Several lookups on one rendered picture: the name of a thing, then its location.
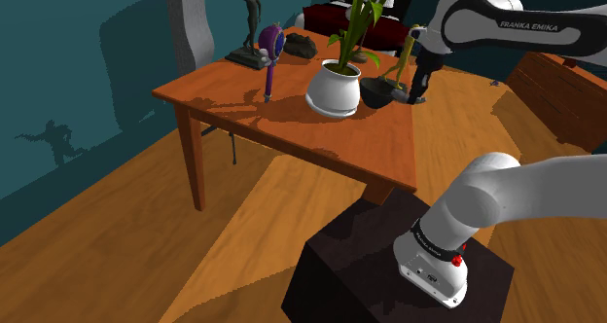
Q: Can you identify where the yellow figure on dark base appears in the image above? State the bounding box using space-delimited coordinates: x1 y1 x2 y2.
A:
377 23 425 104

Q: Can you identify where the black bowl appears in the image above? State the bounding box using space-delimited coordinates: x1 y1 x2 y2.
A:
358 76 398 110

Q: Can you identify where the white pot with green plant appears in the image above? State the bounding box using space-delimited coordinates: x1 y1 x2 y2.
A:
304 0 403 120

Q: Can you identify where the armchair with red cushion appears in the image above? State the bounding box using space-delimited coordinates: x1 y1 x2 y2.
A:
294 0 418 57

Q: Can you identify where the dark grey rock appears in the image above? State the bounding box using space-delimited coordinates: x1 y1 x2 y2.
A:
282 32 319 60

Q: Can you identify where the brown wooden dresser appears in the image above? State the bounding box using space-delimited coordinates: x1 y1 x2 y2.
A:
504 51 607 154

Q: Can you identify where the orange wooden table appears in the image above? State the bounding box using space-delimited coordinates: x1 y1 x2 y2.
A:
151 25 419 213

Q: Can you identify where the purple hand mirror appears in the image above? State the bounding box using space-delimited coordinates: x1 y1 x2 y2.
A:
257 21 287 104

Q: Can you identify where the dark bronze standing statue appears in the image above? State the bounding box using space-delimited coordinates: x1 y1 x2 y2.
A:
224 0 269 71

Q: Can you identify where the dark robot stand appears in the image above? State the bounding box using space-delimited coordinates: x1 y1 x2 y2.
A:
280 188 517 323

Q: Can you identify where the grey chair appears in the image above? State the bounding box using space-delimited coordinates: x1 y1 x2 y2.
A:
164 0 238 166

